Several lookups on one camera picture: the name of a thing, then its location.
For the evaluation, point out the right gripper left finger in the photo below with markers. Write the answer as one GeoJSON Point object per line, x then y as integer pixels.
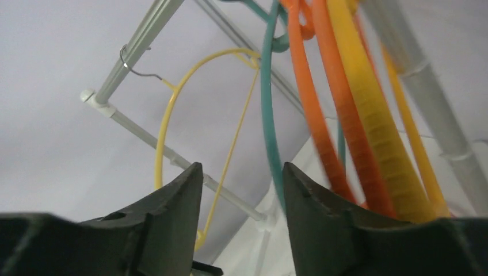
{"type": "Point", "coordinates": [155, 235]}

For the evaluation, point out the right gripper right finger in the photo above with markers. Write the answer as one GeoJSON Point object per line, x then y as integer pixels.
{"type": "Point", "coordinates": [332, 236]}

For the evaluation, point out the orange plastic hanger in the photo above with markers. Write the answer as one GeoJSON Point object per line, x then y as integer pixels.
{"type": "Point", "coordinates": [300, 28]}
{"type": "Point", "coordinates": [363, 159]}

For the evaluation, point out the yellow-orange plastic hanger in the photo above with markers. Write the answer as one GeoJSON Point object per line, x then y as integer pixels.
{"type": "Point", "coordinates": [403, 186]}

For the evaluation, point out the pale yellow wire-hook hanger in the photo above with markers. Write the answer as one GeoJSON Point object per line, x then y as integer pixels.
{"type": "Point", "coordinates": [247, 56]}

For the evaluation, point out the teal plastic hanger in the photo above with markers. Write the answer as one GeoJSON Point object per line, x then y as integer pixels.
{"type": "Point", "coordinates": [276, 39]}

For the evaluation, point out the white clothes rack frame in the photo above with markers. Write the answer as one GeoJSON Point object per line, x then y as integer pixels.
{"type": "Point", "coordinates": [452, 33]}

